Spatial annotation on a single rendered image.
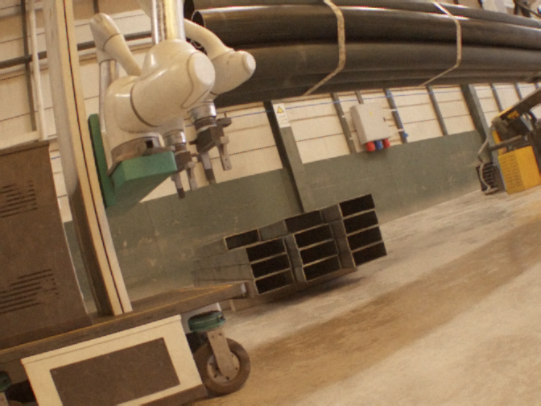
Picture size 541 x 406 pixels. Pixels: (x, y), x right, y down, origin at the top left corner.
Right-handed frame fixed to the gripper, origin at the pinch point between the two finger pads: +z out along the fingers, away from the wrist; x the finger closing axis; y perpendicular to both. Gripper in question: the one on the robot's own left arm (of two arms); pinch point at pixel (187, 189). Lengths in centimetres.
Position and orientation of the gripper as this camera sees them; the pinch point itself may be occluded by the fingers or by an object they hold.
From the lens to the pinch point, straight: 183.1
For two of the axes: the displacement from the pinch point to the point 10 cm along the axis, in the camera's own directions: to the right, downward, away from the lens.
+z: 2.8, 9.6, -0.5
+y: 8.2, -2.1, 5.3
